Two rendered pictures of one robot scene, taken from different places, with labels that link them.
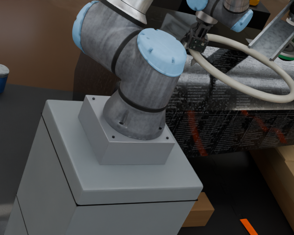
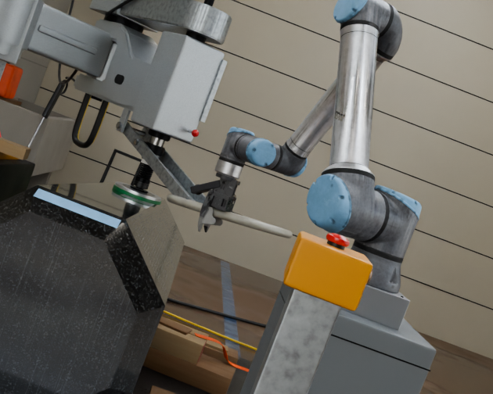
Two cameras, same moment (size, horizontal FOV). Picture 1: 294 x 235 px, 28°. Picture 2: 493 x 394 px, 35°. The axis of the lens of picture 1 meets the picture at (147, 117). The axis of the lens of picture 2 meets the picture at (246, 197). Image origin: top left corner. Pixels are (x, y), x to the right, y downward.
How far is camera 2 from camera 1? 2.36 m
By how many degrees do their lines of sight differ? 61
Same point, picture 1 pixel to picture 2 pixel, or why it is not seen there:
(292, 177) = (163, 332)
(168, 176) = not seen: hidden behind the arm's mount
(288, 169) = not seen: hidden behind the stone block
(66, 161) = (387, 341)
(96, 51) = (366, 221)
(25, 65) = not seen: outside the picture
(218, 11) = (285, 162)
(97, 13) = (356, 184)
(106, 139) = (403, 300)
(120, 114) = (390, 275)
